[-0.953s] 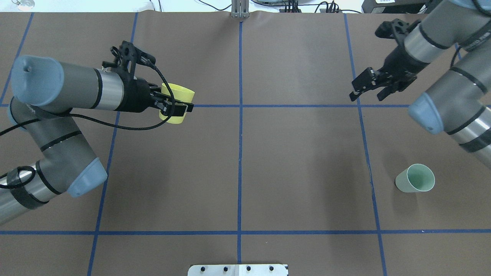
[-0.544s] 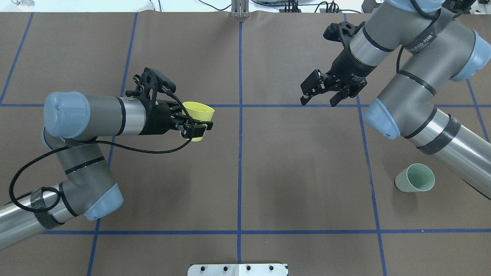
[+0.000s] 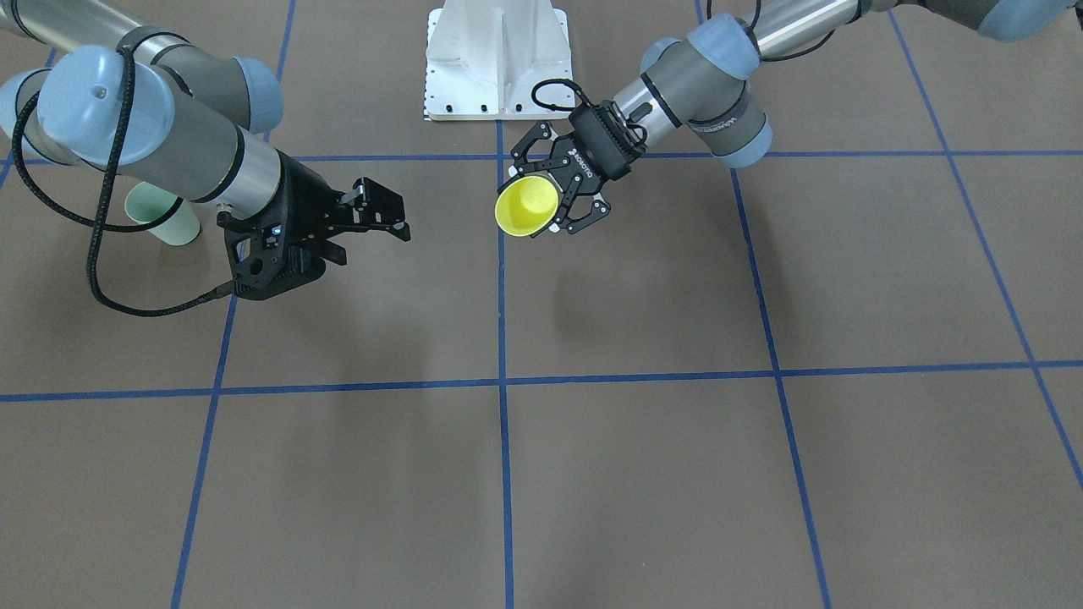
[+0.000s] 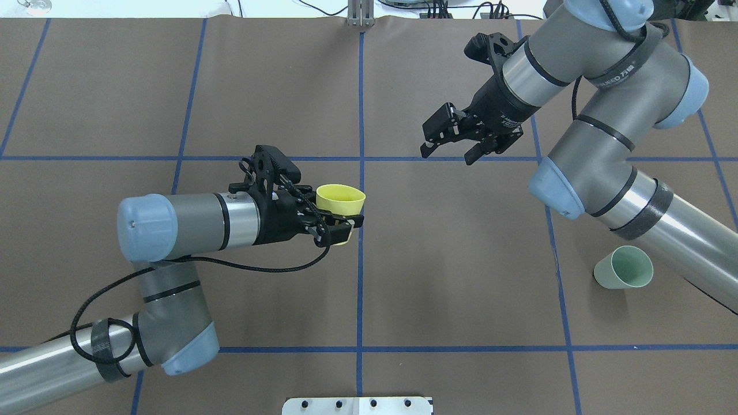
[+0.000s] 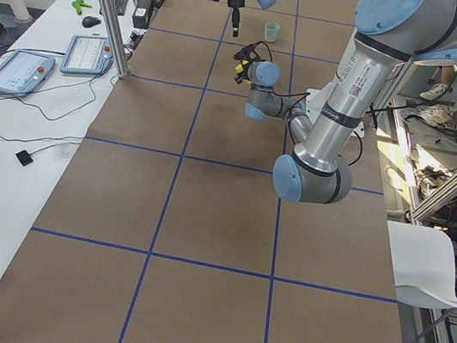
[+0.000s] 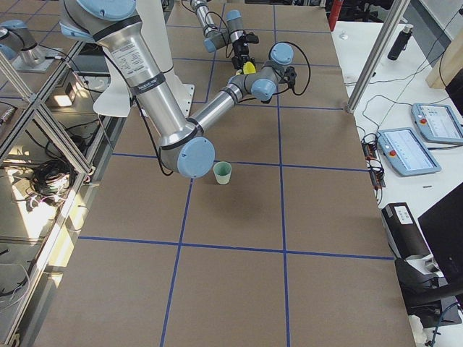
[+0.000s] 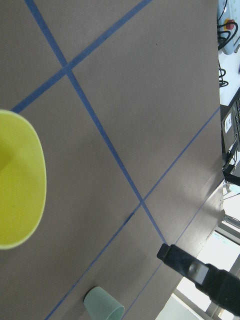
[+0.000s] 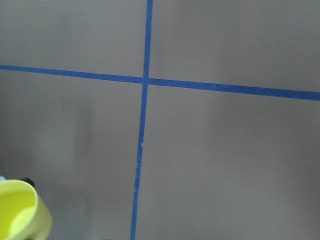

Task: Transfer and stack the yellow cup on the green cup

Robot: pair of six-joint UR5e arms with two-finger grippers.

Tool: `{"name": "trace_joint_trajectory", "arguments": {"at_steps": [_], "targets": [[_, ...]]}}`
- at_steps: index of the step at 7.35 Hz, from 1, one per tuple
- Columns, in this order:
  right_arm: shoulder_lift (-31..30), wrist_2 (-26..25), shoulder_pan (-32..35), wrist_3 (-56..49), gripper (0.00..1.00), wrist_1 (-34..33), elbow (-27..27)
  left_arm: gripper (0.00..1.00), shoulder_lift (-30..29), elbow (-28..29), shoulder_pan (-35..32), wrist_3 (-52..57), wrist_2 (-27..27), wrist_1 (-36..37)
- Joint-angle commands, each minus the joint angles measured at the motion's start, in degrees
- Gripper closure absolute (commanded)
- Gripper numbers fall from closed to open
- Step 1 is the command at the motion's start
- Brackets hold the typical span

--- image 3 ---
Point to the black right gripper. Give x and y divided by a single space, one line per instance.
310 201

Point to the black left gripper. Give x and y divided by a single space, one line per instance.
597 150

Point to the yellow cup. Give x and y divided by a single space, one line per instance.
526 205

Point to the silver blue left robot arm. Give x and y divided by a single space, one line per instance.
699 82

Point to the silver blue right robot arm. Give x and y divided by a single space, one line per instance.
129 98

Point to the light green cup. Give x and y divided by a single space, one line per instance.
175 221

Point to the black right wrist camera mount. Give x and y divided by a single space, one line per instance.
263 262

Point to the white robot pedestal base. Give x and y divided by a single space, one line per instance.
484 57

